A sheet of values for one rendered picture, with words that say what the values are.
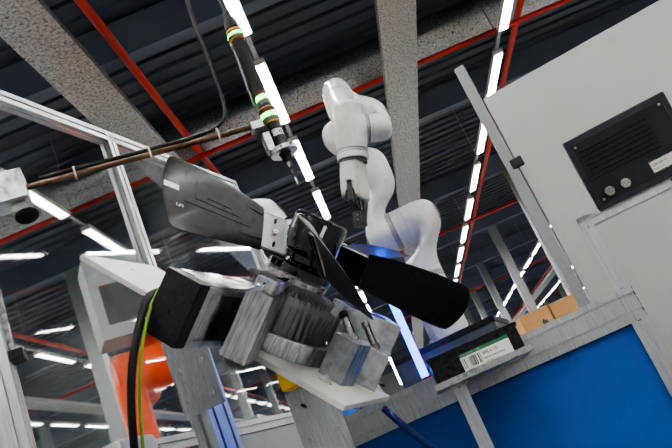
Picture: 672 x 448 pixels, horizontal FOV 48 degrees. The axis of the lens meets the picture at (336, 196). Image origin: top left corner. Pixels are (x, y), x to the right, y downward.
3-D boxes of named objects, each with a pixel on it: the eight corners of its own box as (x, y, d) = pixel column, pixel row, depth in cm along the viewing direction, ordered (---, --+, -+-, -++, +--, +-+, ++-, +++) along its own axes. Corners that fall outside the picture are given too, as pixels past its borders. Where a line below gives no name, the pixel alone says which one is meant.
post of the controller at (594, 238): (616, 291, 178) (576, 219, 185) (616, 292, 181) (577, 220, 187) (628, 286, 177) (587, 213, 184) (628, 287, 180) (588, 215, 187)
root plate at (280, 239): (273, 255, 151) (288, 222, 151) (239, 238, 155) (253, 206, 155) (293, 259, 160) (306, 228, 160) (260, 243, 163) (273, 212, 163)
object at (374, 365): (374, 392, 155) (343, 377, 156) (376, 386, 161) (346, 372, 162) (390, 357, 156) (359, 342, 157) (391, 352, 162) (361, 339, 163)
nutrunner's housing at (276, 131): (282, 160, 176) (218, 7, 191) (280, 168, 180) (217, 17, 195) (297, 156, 178) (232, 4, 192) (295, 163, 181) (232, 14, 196)
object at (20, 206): (15, 222, 159) (9, 202, 161) (18, 229, 163) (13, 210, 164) (39, 215, 161) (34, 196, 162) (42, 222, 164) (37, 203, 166)
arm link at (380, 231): (421, 232, 220) (371, 256, 221) (427, 244, 230) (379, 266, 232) (357, 98, 240) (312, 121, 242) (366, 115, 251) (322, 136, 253)
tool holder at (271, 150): (264, 152, 175) (250, 117, 178) (262, 166, 181) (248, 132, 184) (300, 142, 177) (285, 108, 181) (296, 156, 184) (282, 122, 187)
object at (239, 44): (260, 107, 182) (231, 38, 188) (259, 114, 185) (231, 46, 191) (273, 103, 183) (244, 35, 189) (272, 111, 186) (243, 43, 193)
